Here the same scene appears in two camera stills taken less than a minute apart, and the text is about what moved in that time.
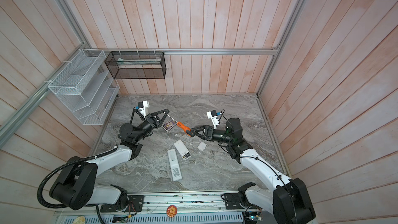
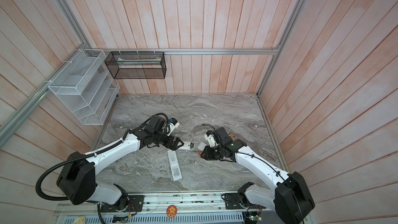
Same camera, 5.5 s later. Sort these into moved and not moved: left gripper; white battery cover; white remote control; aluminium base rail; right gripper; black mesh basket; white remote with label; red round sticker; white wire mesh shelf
Moved: white remote control; left gripper; right gripper
Not moved: aluminium base rail; white wire mesh shelf; red round sticker; white battery cover; black mesh basket; white remote with label
